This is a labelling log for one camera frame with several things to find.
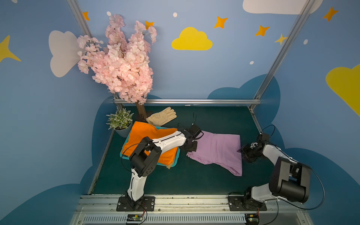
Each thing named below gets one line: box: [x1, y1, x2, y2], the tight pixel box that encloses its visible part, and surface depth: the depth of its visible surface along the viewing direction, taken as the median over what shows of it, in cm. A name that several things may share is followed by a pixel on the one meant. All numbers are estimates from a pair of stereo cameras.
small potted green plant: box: [105, 106, 135, 138], surface depth 93 cm
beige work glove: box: [145, 106, 178, 127], surface depth 117 cm
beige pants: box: [165, 159, 175, 170], surface depth 76 cm
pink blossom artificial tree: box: [77, 14, 158, 120], surface depth 67 cm
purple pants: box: [186, 130, 243, 177], surface depth 93 cm
